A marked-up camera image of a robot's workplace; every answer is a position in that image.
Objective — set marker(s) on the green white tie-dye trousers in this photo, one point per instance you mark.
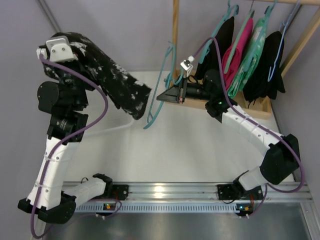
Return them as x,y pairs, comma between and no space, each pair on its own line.
247,54

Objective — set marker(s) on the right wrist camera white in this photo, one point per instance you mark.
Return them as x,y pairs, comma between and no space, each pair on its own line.
187,66

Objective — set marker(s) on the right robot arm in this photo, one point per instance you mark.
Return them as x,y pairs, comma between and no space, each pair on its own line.
281,154

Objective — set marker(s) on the teal plastic hanger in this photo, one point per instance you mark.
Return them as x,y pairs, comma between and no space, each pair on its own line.
152,115

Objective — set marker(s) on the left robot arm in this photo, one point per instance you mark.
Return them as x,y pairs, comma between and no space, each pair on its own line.
47,200

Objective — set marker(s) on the black white patterned trousers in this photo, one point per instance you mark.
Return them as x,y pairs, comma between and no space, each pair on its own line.
125,91

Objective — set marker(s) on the aluminium rail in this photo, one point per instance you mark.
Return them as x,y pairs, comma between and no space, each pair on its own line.
202,191

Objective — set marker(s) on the blue wire hanger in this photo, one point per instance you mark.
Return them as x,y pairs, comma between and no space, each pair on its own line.
282,29

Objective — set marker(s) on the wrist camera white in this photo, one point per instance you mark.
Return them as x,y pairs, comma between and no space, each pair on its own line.
57,49
187,66

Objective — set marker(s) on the black trousers far right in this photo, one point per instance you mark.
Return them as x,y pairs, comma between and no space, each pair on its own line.
257,85

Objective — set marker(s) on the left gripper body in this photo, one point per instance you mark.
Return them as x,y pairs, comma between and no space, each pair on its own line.
61,69

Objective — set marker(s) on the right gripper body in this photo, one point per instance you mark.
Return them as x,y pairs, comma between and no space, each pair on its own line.
181,92

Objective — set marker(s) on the white perforated plastic basket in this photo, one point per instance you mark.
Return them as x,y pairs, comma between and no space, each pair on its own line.
109,130

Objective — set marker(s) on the pink trousers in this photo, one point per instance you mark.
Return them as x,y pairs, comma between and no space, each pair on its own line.
237,55

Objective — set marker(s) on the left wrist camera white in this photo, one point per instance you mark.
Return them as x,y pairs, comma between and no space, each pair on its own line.
57,49

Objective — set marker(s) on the perforated cable tray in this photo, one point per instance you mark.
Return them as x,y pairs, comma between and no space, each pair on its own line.
163,207

